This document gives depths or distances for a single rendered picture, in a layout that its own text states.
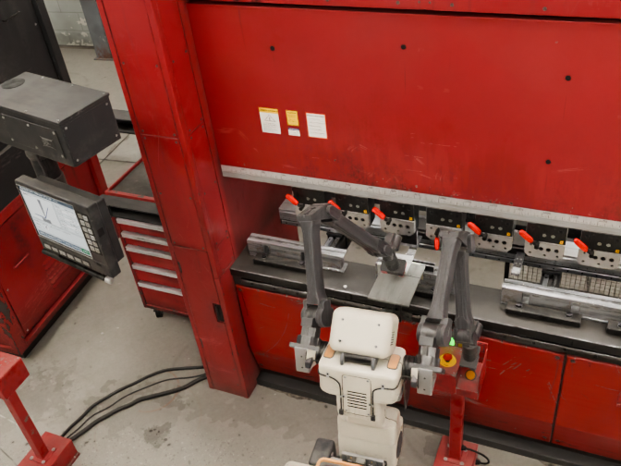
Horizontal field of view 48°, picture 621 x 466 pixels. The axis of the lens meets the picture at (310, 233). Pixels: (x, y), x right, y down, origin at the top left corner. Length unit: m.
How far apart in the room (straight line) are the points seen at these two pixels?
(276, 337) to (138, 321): 1.26
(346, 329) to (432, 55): 1.00
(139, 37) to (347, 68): 0.79
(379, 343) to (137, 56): 1.43
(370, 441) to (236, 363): 1.26
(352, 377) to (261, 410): 1.57
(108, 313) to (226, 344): 1.27
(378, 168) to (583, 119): 0.81
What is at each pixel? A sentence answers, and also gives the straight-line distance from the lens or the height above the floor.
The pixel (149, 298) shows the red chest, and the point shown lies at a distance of 4.42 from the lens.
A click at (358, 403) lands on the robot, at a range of 2.47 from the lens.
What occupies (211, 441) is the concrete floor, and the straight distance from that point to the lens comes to 3.85.
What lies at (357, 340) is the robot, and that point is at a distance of 2.35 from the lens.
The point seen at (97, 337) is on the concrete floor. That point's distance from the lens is 4.61.
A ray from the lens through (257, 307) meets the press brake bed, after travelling 3.52.
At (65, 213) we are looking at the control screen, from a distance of 2.92.
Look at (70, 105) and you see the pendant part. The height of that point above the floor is 1.95.
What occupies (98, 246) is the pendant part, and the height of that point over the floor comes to 1.41.
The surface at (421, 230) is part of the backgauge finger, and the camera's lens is 3.26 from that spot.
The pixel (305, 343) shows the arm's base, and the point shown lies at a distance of 2.51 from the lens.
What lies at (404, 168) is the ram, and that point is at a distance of 2.81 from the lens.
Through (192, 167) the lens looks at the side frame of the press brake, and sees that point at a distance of 2.99.
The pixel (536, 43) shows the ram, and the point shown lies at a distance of 2.46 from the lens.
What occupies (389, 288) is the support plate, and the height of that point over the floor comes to 1.00.
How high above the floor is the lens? 3.03
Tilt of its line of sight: 37 degrees down
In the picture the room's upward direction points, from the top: 8 degrees counter-clockwise
